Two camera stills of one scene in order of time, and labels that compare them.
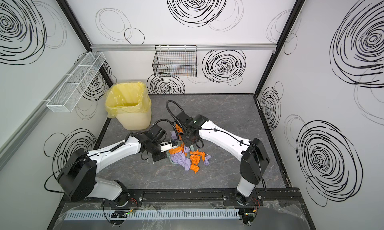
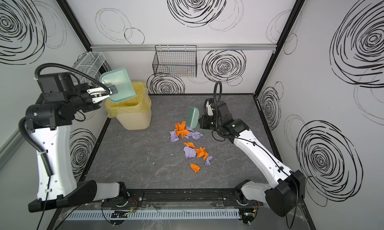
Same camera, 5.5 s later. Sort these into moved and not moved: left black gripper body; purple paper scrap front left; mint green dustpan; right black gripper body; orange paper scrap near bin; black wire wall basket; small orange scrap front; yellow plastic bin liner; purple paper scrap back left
Moved: right black gripper body; mint green dustpan; left black gripper body
Not moved: black wire wall basket; purple paper scrap front left; purple paper scrap back left; orange paper scrap near bin; yellow plastic bin liner; small orange scrap front
